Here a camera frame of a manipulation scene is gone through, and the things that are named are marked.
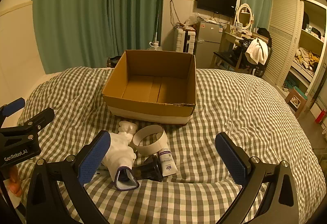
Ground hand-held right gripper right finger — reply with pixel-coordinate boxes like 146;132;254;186
215;132;299;224

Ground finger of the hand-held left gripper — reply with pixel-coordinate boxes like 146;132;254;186
0;108;55;142
0;97;26;128

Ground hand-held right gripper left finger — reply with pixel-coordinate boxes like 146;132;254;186
26;130;111;224

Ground white sock grey cuff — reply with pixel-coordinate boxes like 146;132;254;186
98;132;140;191

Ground white cloth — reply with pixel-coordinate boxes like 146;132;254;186
119;120;138;136

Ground white toothpaste tube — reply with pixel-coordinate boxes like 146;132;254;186
156;148;177;177

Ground white tape ring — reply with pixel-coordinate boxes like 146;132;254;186
131;125;168;156

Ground brown cardboard box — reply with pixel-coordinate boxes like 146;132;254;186
102;50;197;125

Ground person's left hand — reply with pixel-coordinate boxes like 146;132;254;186
6;165;24;197

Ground green checkered blanket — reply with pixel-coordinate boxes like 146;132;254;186
17;67;326;224

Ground small wooden stool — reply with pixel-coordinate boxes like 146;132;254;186
285;86;308;119

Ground red canister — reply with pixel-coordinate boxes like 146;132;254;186
315;109;327;124

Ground black seat chair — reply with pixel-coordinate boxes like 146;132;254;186
213;51;244;71

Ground white towel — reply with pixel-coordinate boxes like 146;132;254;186
245;37;269;65

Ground grey fridge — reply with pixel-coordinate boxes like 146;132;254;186
195;21;230;65

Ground white dressing table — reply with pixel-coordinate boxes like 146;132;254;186
213;24;259;69

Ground pile of clothes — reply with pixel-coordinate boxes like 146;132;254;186
294;46;320;66

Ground large water bottle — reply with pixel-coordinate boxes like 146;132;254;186
147;31;164;52

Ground black jacket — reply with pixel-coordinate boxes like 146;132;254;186
256;27;273;48

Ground white suitcase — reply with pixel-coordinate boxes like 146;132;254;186
174;28;186;53

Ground white oval mirror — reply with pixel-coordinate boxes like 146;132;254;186
234;3;255;31

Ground wall cable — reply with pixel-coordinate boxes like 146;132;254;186
169;0;182;28

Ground black wall television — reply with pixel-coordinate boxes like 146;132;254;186
197;0;237;18

